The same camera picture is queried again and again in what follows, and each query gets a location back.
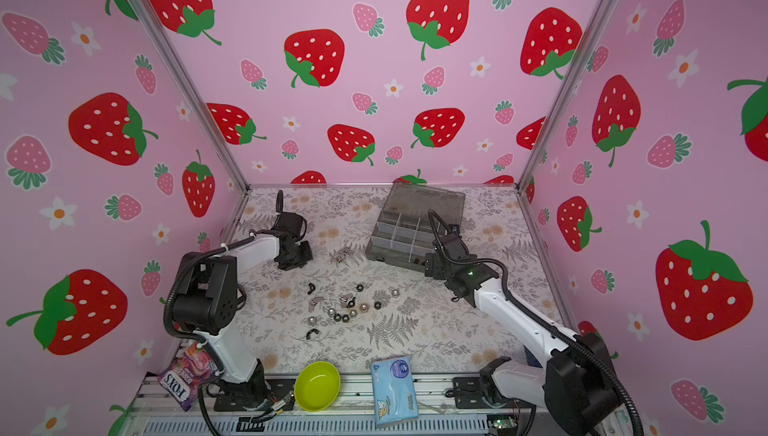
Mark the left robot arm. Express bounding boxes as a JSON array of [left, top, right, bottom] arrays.
[[163, 212, 312, 408]]

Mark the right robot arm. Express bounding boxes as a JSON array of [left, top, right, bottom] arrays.
[[425, 211, 645, 435]]

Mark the grey plastic compartment organizer box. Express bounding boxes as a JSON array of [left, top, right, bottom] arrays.
[[365, 182, 465, 273]]

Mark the black clip near front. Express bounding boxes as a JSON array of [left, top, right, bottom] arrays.
[[305, 328, 320, 340]]

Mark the blue tissue pack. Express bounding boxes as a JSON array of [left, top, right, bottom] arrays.
[[371, 356, 419, 427]]

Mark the lime green bowl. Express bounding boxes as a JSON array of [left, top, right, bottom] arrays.
[[294, 361, 341, 412]]

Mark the purple candy bag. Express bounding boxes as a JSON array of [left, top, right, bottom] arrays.
[[157, 343, 217, 412]]

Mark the aluminium front rail frame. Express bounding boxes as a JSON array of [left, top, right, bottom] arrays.
[[128, 372, 631, 436]]

